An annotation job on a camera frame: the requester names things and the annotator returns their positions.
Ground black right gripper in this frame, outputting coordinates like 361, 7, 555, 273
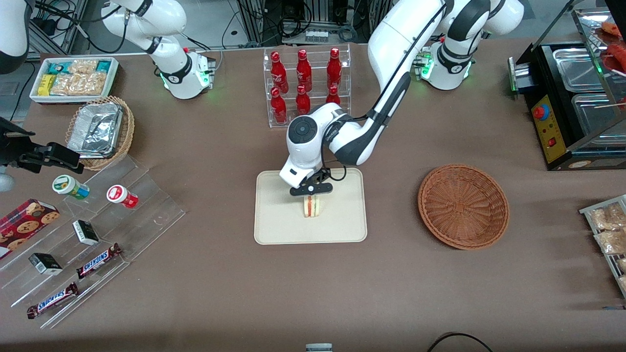
0, 117, 85, 175

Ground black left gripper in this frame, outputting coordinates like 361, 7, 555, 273
290, 170, 335, 200

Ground triangular sandwich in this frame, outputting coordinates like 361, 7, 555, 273
303, 194, 323, 219

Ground aluminium foil tray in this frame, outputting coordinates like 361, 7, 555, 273
67, 102, 123, 159

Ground beige rectangular tray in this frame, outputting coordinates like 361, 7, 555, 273
254, 168, 368, 245

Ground light wicker basket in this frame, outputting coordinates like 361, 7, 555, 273
65, 96, 135, 171

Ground brown wicker basket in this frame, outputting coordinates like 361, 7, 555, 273
418, 164, 510, 250

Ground tray of packaged snacks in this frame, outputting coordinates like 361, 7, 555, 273
580, 195, 626, 299

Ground green lid cup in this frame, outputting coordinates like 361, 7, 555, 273
52, 175, 90, 200

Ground red lid cup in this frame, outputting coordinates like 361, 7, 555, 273
107, 185, 139, 209

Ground small black white carton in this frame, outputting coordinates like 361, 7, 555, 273
72, 220, 100, 246
28, 253, 64, 276

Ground clear cracker bag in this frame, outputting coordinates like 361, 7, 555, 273
68, 59, 99, 75
50, 72, 108, 97

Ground red cookie box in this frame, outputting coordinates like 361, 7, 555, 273
0, 198, 61, 260

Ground white plastic bin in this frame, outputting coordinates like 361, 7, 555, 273
29, 57, 119, 105

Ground clear acrylic stepped display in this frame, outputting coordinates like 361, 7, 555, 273
0, 155, 186, 330

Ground snickers chocolate bar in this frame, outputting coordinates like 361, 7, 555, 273
27, 282, 79, 320
76, 243, 122, 280

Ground clear acrylic bottle rack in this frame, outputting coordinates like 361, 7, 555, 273
263, 44, 352, 129

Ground black food warmer machine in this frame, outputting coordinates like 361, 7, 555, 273
508, 42, 626, 172

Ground steel food pan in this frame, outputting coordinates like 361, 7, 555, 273
553, 48, 605, 92
571, 93, 626, 140

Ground clear bag of snacks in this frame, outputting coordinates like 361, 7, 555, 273
588, 202, 626, 231
594, 229, 626, 255

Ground red food pieces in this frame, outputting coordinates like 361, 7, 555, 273
601, 22, 626, 74

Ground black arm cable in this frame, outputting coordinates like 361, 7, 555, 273
320, 2, 448, 182

